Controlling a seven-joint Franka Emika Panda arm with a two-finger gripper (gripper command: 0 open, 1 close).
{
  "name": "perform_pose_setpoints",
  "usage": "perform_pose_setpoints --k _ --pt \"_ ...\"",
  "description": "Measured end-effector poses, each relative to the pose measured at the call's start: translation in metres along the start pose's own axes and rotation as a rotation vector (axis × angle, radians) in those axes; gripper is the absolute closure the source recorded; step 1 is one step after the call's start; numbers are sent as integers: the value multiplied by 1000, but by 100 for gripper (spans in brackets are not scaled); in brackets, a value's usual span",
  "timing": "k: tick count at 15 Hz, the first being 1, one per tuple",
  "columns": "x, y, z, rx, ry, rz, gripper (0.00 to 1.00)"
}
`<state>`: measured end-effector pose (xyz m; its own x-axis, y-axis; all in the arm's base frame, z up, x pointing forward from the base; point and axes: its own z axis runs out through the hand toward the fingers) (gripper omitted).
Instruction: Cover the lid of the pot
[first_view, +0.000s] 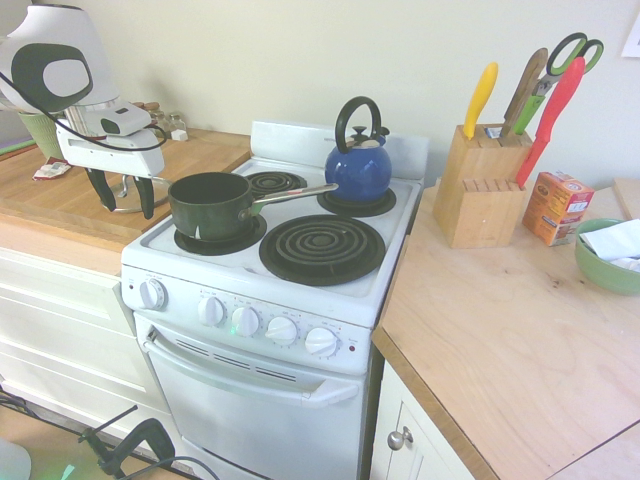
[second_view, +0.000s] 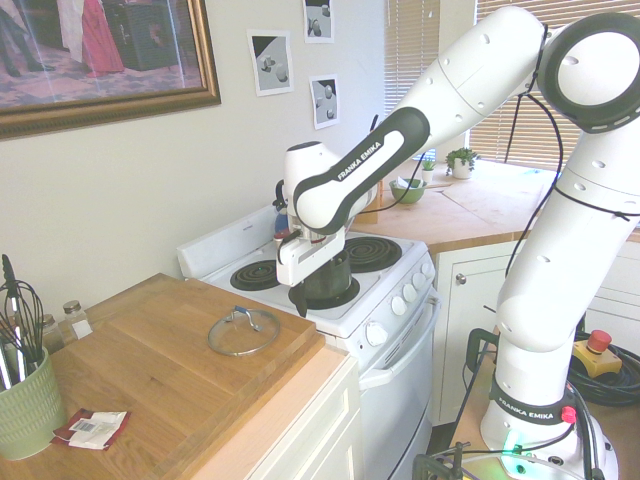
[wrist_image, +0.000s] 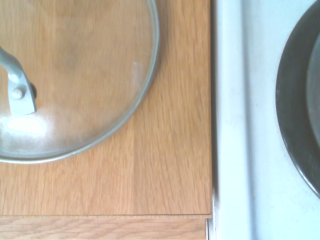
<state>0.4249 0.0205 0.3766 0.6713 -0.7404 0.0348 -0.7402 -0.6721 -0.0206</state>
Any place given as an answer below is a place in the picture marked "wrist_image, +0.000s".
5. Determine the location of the white electric stove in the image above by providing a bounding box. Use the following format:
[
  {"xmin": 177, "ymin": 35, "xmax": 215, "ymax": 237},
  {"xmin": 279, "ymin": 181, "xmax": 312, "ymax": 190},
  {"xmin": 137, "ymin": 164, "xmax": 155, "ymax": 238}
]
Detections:
[{"xmin": 208, "ymin": 0, "xmax": 320, "ymax": 240}]

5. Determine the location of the dark metal saucepan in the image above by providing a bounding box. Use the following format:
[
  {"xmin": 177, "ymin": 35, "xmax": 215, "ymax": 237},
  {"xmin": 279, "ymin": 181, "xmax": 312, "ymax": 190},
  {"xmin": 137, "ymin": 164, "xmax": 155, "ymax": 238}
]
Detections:
[{"xmin": 275, "ymin": 1, "xmax": 320, "ymax": 200}]

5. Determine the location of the glass pot lid metal handle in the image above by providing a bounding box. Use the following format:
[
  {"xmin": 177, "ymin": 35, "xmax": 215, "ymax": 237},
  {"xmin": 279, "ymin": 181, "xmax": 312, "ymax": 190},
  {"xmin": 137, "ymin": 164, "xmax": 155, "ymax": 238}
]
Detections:
[{"xmin": 0, "ymin": 0, "xmax": 161, "ymax": 165}]

